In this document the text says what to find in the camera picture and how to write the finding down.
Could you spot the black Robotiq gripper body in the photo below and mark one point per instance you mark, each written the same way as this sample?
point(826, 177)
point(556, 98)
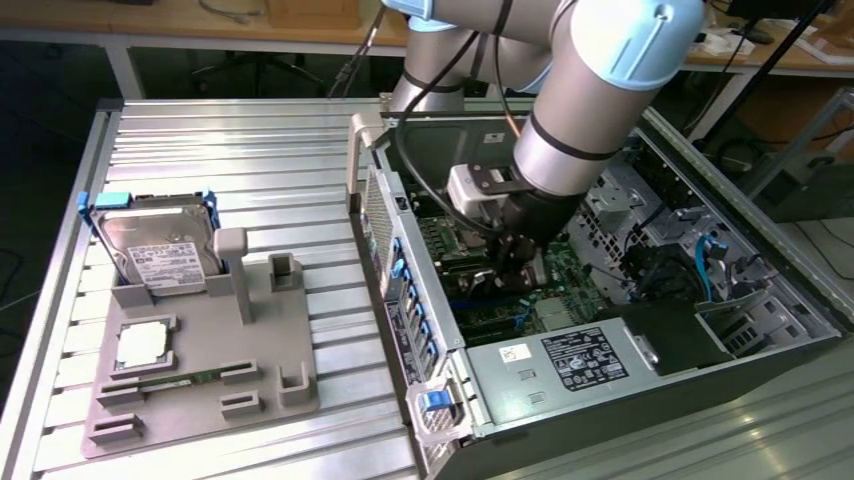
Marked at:
point(540, 217)

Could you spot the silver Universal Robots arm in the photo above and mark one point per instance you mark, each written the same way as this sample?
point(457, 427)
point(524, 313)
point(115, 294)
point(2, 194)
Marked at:
point(587, 100)

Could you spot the black RAM stick with sticker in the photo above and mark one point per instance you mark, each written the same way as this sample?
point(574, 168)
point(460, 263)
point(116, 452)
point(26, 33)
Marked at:
point(463, 262)

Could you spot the CPU socket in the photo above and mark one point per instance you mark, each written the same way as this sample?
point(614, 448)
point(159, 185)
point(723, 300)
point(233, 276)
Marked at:
point(470, 239)

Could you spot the blue expansion slot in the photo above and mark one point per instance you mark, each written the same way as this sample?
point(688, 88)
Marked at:
point(494, 303)

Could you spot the silver chipset heat sink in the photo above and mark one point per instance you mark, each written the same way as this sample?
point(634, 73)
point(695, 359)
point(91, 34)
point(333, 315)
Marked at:
point(552, 315)

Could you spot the green motherboard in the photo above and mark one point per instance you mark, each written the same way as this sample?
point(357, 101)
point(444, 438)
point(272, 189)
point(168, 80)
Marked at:
point(494, 314)

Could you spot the black expansion slot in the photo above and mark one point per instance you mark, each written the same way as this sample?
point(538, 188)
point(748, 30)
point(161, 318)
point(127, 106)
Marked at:
point(492, 331)

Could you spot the perforated metal drive cage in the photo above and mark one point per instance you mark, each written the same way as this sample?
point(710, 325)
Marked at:
point(640, 220)

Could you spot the black RAM slot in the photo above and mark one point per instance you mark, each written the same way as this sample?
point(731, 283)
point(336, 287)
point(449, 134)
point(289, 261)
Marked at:
point(429, 197)
point(433, 210)

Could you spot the blue card retention clips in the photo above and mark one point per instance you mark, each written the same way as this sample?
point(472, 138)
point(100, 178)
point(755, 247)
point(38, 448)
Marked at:
point(399, 267)

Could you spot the grey power supply unit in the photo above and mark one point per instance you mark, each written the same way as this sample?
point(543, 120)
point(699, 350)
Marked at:
point(534, 380)

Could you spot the blue case latch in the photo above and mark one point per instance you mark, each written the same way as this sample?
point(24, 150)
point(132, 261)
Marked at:
point(433, 402)

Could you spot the grey metal disk bay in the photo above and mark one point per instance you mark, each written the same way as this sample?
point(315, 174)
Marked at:
point(754, 335)

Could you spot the open black PC case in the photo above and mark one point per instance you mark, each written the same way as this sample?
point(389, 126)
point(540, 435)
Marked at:
point(734, 400)

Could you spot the dark grey equipment box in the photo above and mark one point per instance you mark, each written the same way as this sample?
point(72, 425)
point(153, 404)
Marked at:
point(814, 195)

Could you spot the white plastic part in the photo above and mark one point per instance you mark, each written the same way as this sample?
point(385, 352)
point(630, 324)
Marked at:
point(723, 45)

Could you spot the cluttered wooden desk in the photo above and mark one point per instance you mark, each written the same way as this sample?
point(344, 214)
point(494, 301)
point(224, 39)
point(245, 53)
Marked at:
point(760, 59)

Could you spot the grey plastic parts rack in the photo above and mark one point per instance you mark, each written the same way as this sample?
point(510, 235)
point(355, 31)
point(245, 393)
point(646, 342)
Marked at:
point(213, 350)

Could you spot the black slanted pole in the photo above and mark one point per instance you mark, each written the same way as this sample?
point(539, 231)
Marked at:
point(775, 60)

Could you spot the black chair base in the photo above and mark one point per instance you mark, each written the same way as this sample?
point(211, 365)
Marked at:
point(267, 62)

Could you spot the hard disk in blue carrier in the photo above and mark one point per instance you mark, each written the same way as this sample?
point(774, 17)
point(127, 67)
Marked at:
point(160, 250)

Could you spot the green RAM stick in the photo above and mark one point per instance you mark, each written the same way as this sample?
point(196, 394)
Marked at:
point(176, 380)

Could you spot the silver CPU chip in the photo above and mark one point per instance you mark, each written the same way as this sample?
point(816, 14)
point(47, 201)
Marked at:
point(141, 345)

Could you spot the black monitor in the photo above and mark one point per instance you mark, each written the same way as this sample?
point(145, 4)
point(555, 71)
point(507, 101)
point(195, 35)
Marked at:
point(794, 6)

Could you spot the long wooden desk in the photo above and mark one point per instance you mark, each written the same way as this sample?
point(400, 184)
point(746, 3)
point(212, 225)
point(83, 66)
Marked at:
point(133, 20)

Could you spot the aluminium profile frame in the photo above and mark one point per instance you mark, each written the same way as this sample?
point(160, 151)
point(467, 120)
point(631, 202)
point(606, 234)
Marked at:
point(842, 100)

